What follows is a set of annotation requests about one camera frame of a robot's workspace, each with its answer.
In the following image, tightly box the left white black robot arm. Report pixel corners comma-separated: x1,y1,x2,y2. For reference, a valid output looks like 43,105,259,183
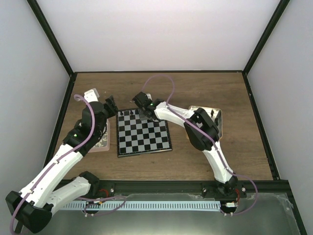
5,94,118,234

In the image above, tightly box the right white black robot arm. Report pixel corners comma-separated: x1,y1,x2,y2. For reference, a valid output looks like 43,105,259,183
133,92,238,197

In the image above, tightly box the pile of white chess pieces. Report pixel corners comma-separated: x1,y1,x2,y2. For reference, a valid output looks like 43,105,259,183
96,133,108,147

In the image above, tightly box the pile of black chess pieces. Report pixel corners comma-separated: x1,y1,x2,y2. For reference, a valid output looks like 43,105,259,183
210,109,220,123

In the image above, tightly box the pink tray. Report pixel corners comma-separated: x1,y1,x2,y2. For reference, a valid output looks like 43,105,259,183
89,120,111,153

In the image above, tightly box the black grey chessboard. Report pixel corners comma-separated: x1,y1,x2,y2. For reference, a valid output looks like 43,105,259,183
116,109,173,158

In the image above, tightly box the yellow metal tin box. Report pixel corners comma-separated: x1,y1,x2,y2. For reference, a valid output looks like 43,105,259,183
187,106,223,141

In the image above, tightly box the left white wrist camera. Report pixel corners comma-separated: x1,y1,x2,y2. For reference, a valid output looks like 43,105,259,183
84,88,100,103

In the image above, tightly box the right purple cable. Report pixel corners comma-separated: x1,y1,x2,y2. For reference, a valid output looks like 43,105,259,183
142,74,259,216

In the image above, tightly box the purple cable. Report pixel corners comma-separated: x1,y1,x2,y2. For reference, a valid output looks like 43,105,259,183
9,94,128,235
142,74,259,216

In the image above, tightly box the black aluminium mounting rail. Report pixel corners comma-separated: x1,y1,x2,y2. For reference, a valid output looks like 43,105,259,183
96,180,291,198

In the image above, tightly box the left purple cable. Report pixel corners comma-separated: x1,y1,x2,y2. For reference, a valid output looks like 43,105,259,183
9,94,128,235

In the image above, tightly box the light blue slotted cable duct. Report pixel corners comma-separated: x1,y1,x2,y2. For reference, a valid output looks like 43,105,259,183
61,201,221,212

